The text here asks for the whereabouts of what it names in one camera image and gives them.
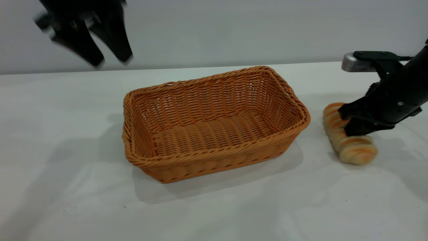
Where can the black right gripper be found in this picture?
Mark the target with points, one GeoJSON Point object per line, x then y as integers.
{"type": "Point", "coordinates": [399, 92]}

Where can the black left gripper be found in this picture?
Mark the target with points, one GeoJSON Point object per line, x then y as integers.
{"type": "Point", "coordinates": [72, 13]}

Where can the striped long bread roll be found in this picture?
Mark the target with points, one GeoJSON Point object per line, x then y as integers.
{"type": "Point", "coordinates": [355, 149]}

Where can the orange woven wicker basket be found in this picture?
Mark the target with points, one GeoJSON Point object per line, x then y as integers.
{"type": "Point", "coordinates": [214, 134]}

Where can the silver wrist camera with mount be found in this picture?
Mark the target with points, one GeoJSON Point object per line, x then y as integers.
{"type": "Point", "coordinates": [366, 62]}

